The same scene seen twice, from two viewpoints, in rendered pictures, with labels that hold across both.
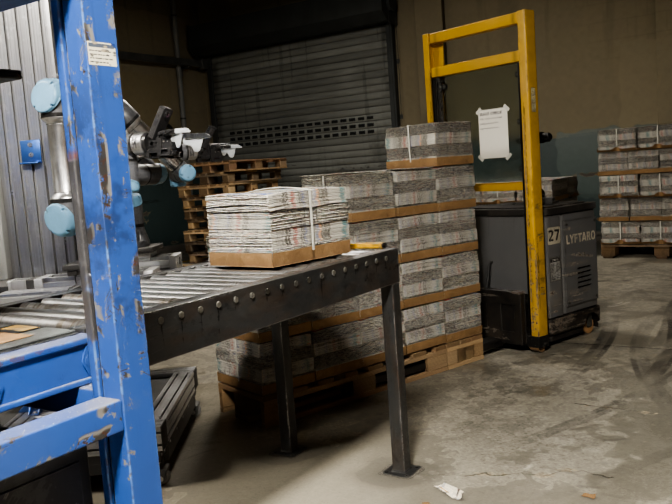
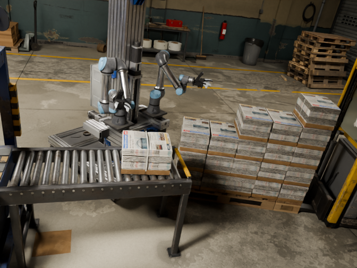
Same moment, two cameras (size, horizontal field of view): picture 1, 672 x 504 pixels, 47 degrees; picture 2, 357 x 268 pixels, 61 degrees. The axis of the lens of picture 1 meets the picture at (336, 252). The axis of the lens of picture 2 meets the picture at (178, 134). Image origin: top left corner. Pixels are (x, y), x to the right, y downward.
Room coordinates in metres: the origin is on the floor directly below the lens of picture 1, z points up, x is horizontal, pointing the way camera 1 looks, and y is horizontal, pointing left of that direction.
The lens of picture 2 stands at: (1.01, -1.25, 2.19)
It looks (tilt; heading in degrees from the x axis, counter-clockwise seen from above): 27 degrees down; 37
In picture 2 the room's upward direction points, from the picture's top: 9 degrees clockwise
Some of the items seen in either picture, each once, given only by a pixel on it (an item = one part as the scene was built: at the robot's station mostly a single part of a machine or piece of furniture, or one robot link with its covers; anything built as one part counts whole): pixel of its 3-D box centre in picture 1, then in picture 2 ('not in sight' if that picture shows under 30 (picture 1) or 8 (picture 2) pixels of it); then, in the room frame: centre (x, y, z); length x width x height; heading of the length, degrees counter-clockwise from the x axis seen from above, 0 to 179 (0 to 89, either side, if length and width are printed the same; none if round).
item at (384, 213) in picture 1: (348, 215); (249, 130); (3.80, -0.07, 0.86); 0.38 x 0.29 x 0.04; 40
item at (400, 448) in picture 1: (395, 378); (179, 224); (2.65, -0.18, 0.34); 0.06 x 0.06 x 0.68; 56
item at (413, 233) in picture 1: (334, 307); (228, 163); (3.72, 0.03, 0.42); 1.17 x 0.39 x 0.83; 129
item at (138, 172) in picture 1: (130, 175); (115, 106); (2.60, 0.67, 1.11); 0.11 x 0.08 x 0.11; 156
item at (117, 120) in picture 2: not in sight; (119, 117); (2.81, 0.86, 0.87); 0.15 x 0.15 x 0.10
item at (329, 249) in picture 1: (303, 247); (158, 162); (2.61, 0.11, 0.83); 0.29 x 0.16 x 0.04; 50
